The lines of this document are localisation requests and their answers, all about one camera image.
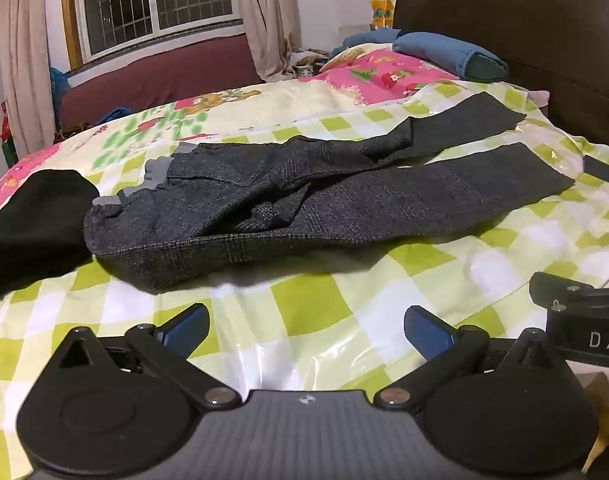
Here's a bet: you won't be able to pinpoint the dark navy folded garment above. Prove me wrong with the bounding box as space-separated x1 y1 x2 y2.
583 155 609 187

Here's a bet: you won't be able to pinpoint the dark wooden headboard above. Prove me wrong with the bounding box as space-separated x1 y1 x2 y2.
393 0 609 168

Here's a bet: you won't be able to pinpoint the blue pillow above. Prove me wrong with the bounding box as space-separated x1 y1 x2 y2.
391 31 510 82

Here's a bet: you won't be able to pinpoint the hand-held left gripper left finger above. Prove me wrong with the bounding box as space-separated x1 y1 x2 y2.
47 304 242 409

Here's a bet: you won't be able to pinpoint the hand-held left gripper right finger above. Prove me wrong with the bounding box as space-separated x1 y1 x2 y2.
373 305 565 409

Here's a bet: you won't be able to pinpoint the orange snack packet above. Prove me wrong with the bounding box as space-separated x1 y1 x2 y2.
368 0 396 31

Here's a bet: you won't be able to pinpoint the blue folded cloth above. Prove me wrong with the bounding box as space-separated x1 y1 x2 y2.
341 29 402 52

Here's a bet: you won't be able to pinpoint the barred window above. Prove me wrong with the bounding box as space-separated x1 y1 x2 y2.
77 0 245 63

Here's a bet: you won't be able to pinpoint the red green bag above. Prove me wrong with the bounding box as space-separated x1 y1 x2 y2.
0 102 19 167

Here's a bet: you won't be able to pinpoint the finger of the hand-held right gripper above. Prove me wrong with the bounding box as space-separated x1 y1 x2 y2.
529 272 597 313

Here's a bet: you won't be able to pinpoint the blue plastic bag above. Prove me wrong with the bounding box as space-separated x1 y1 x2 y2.
49 67 71 111

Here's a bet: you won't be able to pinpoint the folded black cloth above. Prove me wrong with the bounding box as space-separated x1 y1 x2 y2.
0 169 101 293

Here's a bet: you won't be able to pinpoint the dark grey pants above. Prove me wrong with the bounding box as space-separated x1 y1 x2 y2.
83 92 576 292

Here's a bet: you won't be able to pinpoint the small blue cloth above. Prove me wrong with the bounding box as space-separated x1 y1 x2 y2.
97 106 135 125

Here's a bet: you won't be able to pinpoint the green white checked plastic sheet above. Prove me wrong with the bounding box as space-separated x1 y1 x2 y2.
0 80 609 480

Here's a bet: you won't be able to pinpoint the cartoon printed bed blanket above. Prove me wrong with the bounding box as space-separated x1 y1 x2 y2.
0 42 460 226

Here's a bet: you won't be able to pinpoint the beige curtain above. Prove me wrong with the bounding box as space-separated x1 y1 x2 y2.
234 0 302 83
0 0 60 161

